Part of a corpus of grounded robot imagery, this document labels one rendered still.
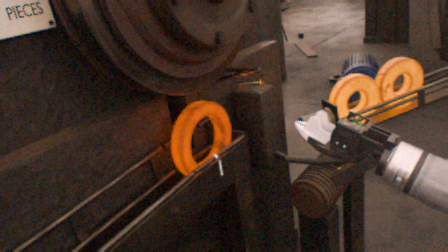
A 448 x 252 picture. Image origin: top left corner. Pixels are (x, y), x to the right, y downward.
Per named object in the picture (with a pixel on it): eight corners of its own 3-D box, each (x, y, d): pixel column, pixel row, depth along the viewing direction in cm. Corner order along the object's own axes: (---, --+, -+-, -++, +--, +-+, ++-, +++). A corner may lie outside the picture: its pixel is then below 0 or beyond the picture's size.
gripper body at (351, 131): (347, 108, 78) (403, 132, 73) (336, 140, 83) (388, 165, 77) (332, 122, 73) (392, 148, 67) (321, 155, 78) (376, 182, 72)
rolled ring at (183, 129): (226, 90, 87) (215, 89, 89) (172, 120, 75) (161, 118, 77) (236, 157, 95) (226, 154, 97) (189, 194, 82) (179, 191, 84)
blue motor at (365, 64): (339, 110, 276) (338, 66, 262) (341, 85, 324) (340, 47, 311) (383, 109, 265) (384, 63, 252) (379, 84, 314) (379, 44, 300)
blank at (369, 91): (323, 83, 102) (330, 85, 99) (370, 65, 105) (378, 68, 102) (331, 130, 109) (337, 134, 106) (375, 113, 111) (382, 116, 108)
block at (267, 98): (239, 164, 110) (228, 90, 101) (254, 153, 116) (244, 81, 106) (269, 172, 104) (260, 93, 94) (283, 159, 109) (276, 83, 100)
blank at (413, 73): (370, 66, 105) (377, 68, 102) (414, 49, 108) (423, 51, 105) (374, 113, 111) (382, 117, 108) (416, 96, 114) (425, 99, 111)
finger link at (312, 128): (299, 105, 81) (338, 122, 77) (294, 127, 84) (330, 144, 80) (293, 110, 79) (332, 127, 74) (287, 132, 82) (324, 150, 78)
